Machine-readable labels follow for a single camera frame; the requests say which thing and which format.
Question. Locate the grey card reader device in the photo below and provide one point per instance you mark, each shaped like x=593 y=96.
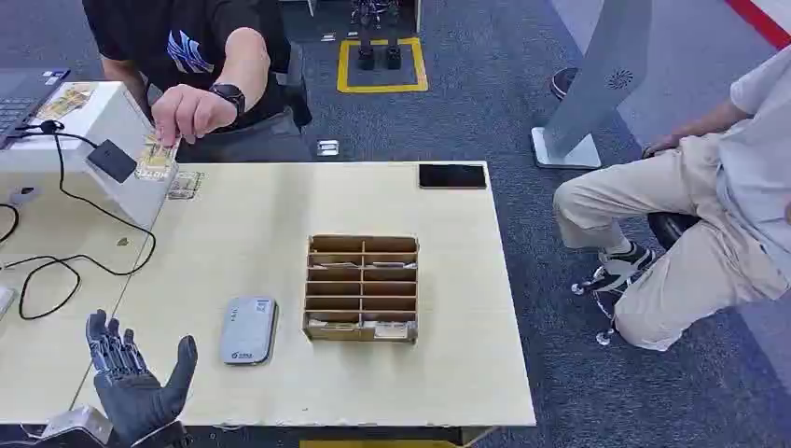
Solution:
x=248 y=330

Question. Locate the dark laptop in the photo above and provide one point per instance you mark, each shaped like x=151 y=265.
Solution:
x=21 y=99

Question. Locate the small grey desk gadget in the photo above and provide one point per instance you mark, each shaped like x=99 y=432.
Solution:
x=23 y=195

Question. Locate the grey floor stand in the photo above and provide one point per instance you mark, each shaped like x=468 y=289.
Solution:
x=593 y=80

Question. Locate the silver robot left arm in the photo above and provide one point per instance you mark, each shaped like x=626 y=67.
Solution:
x=74 y=428

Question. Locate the black wheeled chair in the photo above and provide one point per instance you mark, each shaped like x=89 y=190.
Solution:
x=670 y=227

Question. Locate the yellow printed card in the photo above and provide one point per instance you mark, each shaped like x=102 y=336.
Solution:
x=156 y=161

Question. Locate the wooden slotted card box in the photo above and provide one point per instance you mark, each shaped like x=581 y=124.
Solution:
x=361 y=287

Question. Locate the black power adapter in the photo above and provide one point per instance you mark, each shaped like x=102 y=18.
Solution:
x=112 y=161

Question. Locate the black wristwatch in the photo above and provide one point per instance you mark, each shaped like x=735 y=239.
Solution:
x=228 y=96

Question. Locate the white desk object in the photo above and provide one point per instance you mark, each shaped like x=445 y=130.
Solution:
x=5 y=302

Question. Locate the black robot legs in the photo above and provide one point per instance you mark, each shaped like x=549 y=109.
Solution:
x=376 y=37

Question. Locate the card in wooden box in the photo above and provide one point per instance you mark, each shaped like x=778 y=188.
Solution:
x=392 y=264
x=337 y=264
x=390 y=331

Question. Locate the person in pale clothes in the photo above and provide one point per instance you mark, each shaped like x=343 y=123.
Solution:
x=729 y=216

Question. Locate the person's hand with watch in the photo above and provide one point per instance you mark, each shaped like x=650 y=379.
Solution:
x=188 y=114

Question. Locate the yellow floor tape square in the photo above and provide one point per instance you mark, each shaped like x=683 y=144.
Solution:
x=343 y=68

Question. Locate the white cardboard box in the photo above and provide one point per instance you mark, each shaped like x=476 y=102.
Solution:
x=105 y=117

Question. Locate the pale printed card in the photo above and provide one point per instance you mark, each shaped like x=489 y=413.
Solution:
x=185 y=185

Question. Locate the round black floor base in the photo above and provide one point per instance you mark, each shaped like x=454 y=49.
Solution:
x=562 y=82

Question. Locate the black smartphone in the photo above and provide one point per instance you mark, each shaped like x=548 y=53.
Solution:
x=452 y=176

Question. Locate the small white floor object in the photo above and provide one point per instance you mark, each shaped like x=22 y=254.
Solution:
x=327 y=148

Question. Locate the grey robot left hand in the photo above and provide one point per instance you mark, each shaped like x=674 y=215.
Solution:
x=137 y=399

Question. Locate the person in black shirt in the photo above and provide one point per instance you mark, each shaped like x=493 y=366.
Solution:
x=185 y=43

